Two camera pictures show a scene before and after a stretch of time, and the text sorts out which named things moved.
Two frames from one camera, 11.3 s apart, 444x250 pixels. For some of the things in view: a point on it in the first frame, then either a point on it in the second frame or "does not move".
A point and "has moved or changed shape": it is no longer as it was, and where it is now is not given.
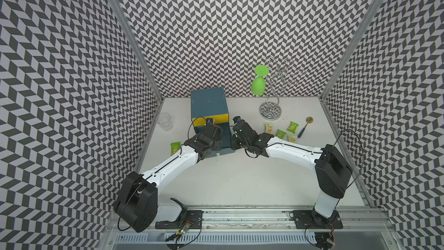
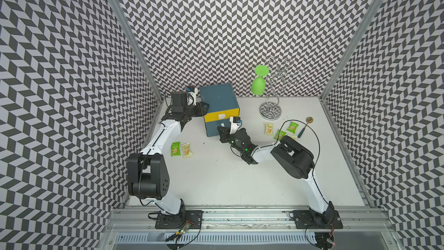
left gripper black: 217,146 to 202,110
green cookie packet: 174,147 does not move
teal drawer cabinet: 211,103 has moved or changed shape
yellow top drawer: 217,119 has moved or changed shape
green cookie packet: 280,133 does not move
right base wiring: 330,239 does not move
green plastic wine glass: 258,85 does not move
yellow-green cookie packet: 269,127 does not move
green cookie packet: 292,127 does not move
